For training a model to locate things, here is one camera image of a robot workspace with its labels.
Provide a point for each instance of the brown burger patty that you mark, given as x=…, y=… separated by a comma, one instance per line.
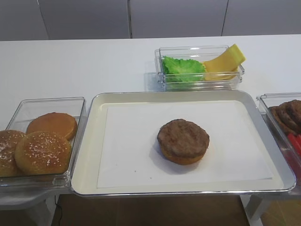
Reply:
x=182, y=138

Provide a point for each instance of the green lettuce leaf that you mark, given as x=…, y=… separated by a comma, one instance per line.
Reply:
x=181, y=70

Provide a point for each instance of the clear lettuce cheese container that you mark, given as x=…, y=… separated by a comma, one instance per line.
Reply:
x=201, y=54

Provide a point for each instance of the bottom bun on tray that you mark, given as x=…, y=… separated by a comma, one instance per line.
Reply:
x=183, y=160

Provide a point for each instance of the flat yellow cheese slice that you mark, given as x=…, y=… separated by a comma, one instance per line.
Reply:
x=221, y=76

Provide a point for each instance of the clear bun container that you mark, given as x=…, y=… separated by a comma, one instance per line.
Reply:
x=27, y=111

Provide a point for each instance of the plain bottom bun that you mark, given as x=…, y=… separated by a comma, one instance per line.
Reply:
x=60, y=123

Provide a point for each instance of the upright yellow cheese slice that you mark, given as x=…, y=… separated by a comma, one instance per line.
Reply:
x=229, y=60

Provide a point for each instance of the white paper tray liner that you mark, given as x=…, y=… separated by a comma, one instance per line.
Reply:
x=131, y=155

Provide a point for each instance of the white metal serving tray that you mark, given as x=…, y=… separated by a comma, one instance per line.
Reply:
x=85, y=176

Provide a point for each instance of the front sesame top bun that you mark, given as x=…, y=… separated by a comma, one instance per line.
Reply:
x=42, y=152

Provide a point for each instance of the sesame bun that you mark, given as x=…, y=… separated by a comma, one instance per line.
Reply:
x=8, y=141
x=42, y=152

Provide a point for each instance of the clear patty container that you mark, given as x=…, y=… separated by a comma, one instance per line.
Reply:
x=291, y=156

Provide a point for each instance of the rear brown patty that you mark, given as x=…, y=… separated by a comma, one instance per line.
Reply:
x=293, y=108

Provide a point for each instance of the brown patty in container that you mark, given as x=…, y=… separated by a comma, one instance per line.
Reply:
x=285, y=122

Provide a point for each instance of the left sesame top bun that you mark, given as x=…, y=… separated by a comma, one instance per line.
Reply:
x=8, y=141

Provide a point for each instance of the red tomato slices in container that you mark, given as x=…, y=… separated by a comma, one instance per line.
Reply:
x=295, y=141

